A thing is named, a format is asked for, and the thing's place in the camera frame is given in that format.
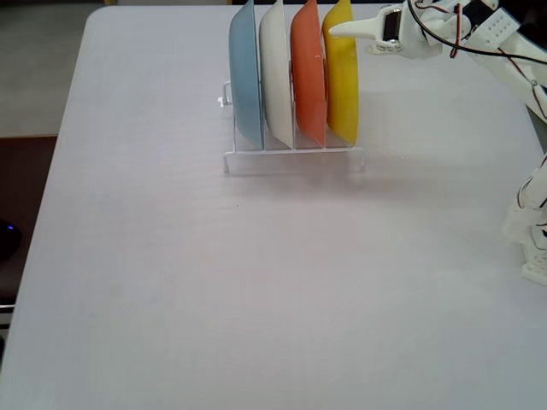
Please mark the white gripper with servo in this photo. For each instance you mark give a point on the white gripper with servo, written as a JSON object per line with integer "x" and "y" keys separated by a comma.
{"x": 381, "y": 26}

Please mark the yellow plate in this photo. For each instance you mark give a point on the yellow plate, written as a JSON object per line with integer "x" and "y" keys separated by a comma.
{"x": 342, "y": 94}

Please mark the orange plate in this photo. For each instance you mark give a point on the orange plate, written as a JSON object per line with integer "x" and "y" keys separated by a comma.
{"x": 307, "y": 85}

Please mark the white plate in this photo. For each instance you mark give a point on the white plate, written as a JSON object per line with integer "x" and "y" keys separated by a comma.
{"x": 275, "y": 85}

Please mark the blue plate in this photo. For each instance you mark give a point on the blue plate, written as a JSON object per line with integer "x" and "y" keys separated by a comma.
{"x": 245, "y": 77}

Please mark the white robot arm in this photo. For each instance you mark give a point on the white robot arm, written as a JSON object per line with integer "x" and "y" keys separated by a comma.
{"x": 504, "y": 47}

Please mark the dark brown wooden furniture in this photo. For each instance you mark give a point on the dark brown wooden furniture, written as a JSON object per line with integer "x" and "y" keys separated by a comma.
{"x": 25, "y": 205}

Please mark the black computer mouse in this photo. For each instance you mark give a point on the black computer mouse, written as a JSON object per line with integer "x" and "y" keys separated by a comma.
{"x": 8, "y": 239}

